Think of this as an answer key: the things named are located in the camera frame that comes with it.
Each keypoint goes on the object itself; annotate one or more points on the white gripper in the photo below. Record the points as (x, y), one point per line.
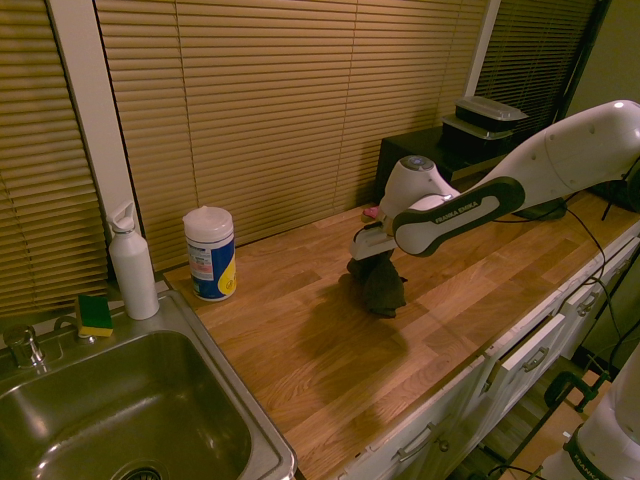
(372, 242)

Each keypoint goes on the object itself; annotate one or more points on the dark grey cloth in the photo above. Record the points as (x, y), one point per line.
(382, 290)

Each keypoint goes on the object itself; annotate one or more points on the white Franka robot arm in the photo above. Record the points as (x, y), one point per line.
(550, 150)

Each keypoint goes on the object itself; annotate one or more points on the red wrist tag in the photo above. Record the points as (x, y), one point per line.
(372, 212)

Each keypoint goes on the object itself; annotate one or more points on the black steel microwave oven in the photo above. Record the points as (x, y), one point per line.
(415, 155)

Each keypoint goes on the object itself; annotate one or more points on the clear lidded black food container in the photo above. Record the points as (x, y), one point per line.
(487, 109)
(470, 134)

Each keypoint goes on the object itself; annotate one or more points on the wide tan window blind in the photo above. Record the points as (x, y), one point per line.
(280, 125)

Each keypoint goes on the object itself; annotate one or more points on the Lysol wipes canister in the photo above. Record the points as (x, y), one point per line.
(210, 255)

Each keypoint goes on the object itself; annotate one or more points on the open white drawer front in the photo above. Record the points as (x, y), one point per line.
(532, 340)

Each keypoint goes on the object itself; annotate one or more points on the white kitchen cabinet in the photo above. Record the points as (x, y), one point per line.
(450, 415)

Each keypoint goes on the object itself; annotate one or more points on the round metal cabinet knob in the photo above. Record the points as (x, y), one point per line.
(443, 444)

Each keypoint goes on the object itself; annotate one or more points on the narrow dark window blind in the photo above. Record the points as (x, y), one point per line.
(530, 65)

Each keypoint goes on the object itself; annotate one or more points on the white metal water bottle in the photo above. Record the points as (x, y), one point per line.
(132, 270)

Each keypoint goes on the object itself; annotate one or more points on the black bar clamp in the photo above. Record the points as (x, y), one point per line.
(575, 390)

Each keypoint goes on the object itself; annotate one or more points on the small black tripod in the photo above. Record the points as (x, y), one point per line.
(622, 195)

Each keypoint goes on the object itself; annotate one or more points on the green yellow sponge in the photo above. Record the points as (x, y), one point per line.
(94, 315)

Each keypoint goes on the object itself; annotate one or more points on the stainless steel sink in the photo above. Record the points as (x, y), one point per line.
(125, 410)

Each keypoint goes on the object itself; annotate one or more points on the chrome sink faucet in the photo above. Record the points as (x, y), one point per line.
(22, 347)

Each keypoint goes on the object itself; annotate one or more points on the white window frame post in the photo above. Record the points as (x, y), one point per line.
(95, 125)

